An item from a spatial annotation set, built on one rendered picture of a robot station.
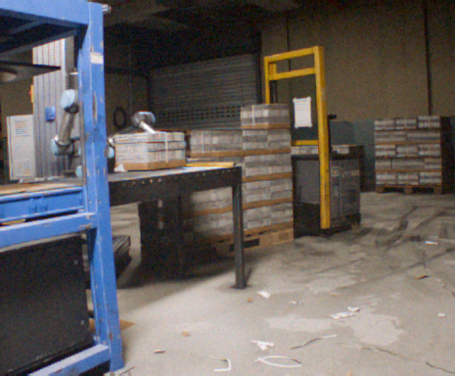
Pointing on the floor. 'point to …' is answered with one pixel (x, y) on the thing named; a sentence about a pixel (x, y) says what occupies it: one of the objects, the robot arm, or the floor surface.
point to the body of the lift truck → (341, 186)
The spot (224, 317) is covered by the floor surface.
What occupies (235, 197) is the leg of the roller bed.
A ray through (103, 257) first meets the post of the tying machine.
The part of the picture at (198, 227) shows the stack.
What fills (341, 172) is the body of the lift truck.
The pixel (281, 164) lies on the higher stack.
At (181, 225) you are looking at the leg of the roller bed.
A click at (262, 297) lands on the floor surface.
